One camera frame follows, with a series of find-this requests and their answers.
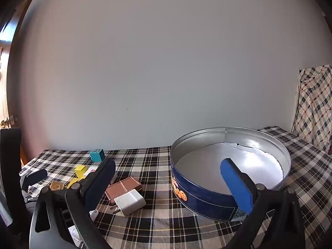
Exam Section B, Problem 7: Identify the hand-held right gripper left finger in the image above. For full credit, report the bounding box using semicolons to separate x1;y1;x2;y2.
29;158;116;249

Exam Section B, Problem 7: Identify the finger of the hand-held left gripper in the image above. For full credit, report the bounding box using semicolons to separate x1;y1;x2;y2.
19;168;48;187

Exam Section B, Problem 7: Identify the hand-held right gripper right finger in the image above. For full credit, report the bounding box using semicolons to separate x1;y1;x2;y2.
220;158;306;249

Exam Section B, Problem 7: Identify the brown rectangular box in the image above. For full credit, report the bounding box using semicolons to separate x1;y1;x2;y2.
104;177;142;205

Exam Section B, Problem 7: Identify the plain yellow toy block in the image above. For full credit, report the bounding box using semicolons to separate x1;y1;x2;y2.
74;165;87;180

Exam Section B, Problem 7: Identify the teal toy block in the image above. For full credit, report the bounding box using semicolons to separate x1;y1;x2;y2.
90;149;105;162

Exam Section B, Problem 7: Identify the white charger plug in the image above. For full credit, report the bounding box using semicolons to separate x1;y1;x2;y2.
111;189;146;216

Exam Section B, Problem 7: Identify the round blue cookie tin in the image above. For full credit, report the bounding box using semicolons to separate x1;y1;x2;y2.
170;127;291;222

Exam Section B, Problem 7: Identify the brass door knob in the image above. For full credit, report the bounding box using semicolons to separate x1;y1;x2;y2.
0;114;20;129

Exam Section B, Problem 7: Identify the black white plaid blanket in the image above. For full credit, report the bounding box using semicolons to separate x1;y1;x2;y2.
19;126;332;249

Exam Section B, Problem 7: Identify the beige diamond plaid cloth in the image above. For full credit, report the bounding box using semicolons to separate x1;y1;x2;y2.
292;65;332;153

